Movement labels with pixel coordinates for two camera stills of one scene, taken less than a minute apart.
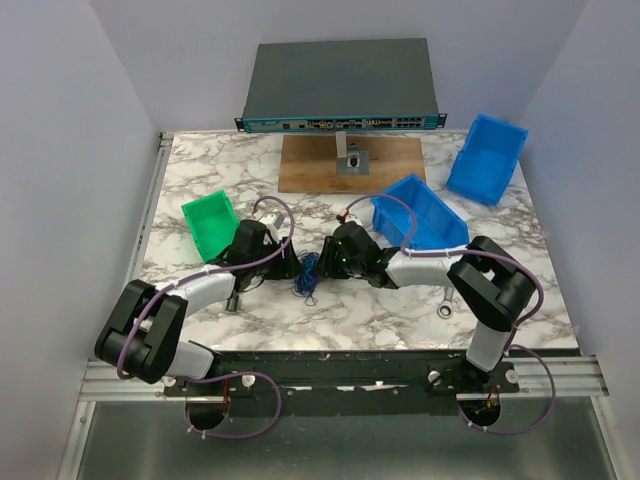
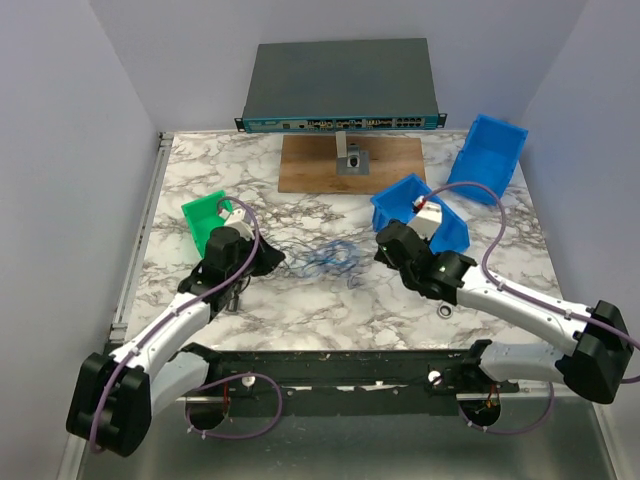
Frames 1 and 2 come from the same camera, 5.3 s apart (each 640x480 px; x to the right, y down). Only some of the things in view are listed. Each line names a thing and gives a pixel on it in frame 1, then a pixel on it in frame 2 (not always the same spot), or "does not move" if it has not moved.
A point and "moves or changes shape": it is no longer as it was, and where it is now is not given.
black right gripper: (327, 266) → (380, 255)
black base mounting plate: (343, 383) does not move
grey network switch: (348, 85) does not move
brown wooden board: (308, 164) does not move
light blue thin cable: (309, 280) moves or changes shape
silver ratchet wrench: (445, 309) does not move
